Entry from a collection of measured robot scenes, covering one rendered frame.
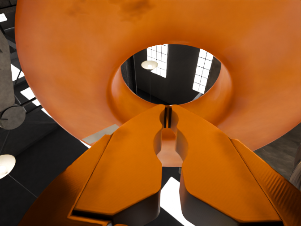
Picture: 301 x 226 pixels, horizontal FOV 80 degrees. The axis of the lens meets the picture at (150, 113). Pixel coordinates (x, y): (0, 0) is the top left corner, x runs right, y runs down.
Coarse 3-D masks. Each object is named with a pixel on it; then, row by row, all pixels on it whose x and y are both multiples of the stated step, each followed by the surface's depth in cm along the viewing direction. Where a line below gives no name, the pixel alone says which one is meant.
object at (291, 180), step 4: (300, 160) 32; (296, 164) 33; (300, 164) 32; (296, 168) 33; (300, 168) 32; (292, 172) 34; (296, 172) 33; (300, 172) 33; (292, 176) 34; (296, 176) 34; (300, 176) 33; (292, 180) 35; (296, 180) 34; (300, 180) 34; (296, 184) 35; (300, 184) 34; (300, 188) 35
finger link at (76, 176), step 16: (96, 144) 8; (80, 160) 7; (96, 160) 7; (64, 176) 7; (80, 176) 7; (48, 192) 6; (64, 192) 6; (80, 192) 6; (32, 208) 6; (48, 208) 6; (64, 208) 6; (32, 224) 5; (48, 224) 5; (64, 224) 5; (80, 224) 5; (96, 224) 5; (112, 224) 6
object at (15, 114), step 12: (0, 36) 192; (0, 48) 193; (0, 60) 198; (0, 72) 202; (0, 84) 205; (12, 84) 217; (0, 96) 209; (12, 96) 221; (0, 108) 212; (12, 108) 230; (0, 120) 211; (12, 120) 234
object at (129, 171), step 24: (144, 120) 10; (120, 144) 8; (144, 144) 8; (96, 168) 7; (120, 168) 7; (144, 168) 7; (96, 192) 6; (120, 192) 6; (144, 192) 6; (96, 216) 6; (120, 216) 6; (144, 216) 6
